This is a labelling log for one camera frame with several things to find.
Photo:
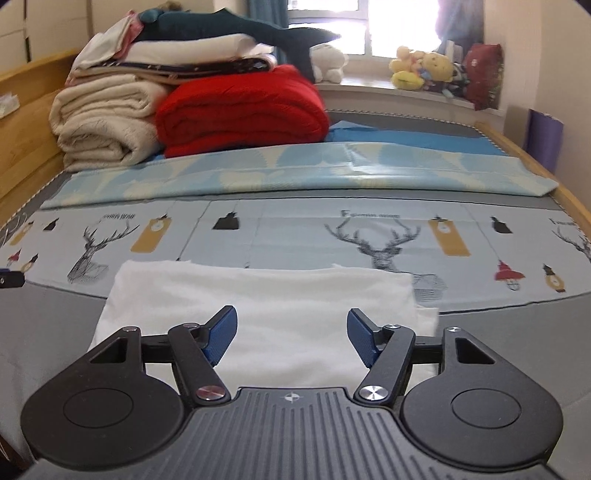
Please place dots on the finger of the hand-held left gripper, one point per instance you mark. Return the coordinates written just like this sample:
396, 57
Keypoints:
11, 279

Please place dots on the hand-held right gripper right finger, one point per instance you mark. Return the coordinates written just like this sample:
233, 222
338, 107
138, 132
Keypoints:
362, 337

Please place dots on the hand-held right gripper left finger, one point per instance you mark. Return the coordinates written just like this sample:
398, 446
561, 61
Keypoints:
221, 332

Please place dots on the white shirt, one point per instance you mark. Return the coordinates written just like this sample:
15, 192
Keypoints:
277, 300

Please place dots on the pink white folded clothes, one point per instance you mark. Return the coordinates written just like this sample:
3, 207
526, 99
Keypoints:
106, 41

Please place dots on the grey bed cover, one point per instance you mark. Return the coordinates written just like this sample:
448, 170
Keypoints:
46, 332

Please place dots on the deer print bed sheet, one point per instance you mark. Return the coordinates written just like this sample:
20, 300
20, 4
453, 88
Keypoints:
286, 235

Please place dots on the light blue patterned mat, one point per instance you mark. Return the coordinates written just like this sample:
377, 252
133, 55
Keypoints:
300, 170

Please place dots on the cream folded blanket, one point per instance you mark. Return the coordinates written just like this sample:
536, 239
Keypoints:
101, 120

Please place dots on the blue sheet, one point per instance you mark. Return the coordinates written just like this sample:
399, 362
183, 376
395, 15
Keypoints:
415, 138

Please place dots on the red folded blanket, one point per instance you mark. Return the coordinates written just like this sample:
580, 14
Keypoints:
240, 110

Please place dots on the white windowsill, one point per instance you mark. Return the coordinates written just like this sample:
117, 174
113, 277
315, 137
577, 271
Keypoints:
369, 94

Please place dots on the cream wardrobe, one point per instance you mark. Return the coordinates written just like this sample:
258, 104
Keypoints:
46, 23

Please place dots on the pale yellow plush toy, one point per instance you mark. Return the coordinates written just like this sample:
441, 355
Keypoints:
406, 78

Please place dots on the dark patterned folded blanket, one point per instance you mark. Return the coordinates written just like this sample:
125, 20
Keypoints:
184, 69

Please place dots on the purple box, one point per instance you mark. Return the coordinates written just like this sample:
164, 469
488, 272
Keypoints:
547, 138

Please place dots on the white plush toy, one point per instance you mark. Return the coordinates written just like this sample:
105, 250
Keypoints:
328, 62

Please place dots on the dark red cushion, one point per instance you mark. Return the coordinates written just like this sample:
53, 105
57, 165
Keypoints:
482, 78

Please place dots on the dark teal shark plush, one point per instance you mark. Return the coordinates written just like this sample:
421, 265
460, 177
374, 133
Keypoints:
207, 25

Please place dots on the window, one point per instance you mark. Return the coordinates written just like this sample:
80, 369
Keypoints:
392, 27

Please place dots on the blue curtain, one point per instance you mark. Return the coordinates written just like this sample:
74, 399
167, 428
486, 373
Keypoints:
265, 14

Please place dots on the wooden bed frame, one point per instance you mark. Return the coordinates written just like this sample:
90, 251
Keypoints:
27, 138

